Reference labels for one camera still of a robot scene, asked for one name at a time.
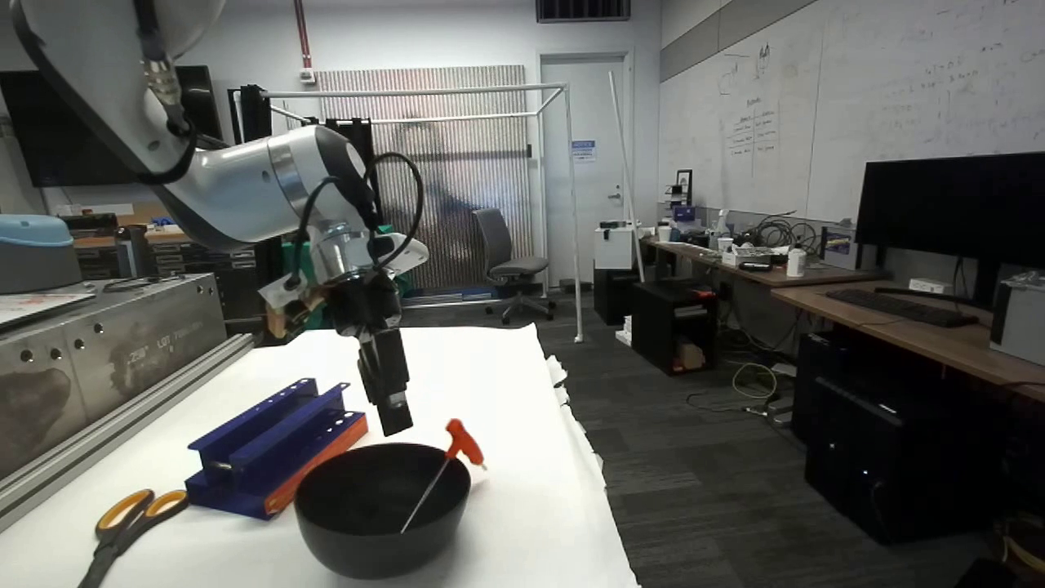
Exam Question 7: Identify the black keyboard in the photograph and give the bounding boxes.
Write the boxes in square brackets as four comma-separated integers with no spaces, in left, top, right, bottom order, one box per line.
[826,289,977,326]

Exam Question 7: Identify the white table cloth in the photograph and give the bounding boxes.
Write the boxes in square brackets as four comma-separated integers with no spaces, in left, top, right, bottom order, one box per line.
[0,326,642,588]

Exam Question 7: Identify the grey office chair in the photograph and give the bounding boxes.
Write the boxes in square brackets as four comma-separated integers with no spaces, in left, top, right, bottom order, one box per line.
[476,210,554,323]

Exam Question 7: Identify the black cabinet under desk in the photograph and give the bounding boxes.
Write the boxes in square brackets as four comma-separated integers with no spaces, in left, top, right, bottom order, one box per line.
[793,332,1030,544]

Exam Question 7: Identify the white door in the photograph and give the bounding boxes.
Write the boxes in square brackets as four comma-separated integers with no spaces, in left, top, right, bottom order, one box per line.
[543,56,627,283]

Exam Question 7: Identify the aluminium rail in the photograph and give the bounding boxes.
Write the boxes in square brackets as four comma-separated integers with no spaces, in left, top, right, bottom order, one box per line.
[0,333,251,531]

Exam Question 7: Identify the orange T-handle hex key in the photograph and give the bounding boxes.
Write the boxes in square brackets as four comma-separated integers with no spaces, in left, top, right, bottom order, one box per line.
[399,418,487,533]

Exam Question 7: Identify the black wall screen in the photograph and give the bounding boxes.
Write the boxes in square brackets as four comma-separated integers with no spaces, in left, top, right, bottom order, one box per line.
[0,72,143,187]

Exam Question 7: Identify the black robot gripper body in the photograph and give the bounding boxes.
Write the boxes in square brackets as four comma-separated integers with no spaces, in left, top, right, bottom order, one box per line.
[327,275,408,404]

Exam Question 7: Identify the black vertical post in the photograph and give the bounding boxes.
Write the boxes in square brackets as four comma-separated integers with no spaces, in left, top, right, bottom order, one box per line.
[228,85,271,143]

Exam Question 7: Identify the grey computer case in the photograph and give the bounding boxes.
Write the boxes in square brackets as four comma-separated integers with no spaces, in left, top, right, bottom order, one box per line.
[990,275,1045,366]

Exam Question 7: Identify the blue orange tool holder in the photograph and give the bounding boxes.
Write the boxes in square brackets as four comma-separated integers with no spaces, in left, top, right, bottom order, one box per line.
[187,381,371,519]

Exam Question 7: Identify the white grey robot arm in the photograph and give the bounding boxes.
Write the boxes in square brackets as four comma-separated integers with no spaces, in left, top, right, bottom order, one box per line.
[10,0,429,435]

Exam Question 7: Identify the wooden desk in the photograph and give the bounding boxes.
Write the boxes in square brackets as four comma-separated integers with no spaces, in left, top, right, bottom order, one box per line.
[655,241,1045,402]

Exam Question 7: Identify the white pipe frame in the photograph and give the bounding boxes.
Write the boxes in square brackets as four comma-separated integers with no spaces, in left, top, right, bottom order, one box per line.
[311,81,585,341]

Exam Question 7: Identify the grey metal machine block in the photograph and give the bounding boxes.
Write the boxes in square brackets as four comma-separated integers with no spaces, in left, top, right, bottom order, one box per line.
[0,275,225,479]

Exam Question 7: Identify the black computer monitor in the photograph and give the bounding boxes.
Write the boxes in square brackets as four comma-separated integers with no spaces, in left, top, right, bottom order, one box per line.
[856,150,1045,305]

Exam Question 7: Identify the black bowl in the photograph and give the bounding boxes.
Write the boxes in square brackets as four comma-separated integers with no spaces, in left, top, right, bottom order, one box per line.
[293,445,470,579]

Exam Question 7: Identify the yellow handled scissors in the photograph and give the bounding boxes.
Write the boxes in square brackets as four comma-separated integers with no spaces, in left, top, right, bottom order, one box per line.
[80,490,189,588]

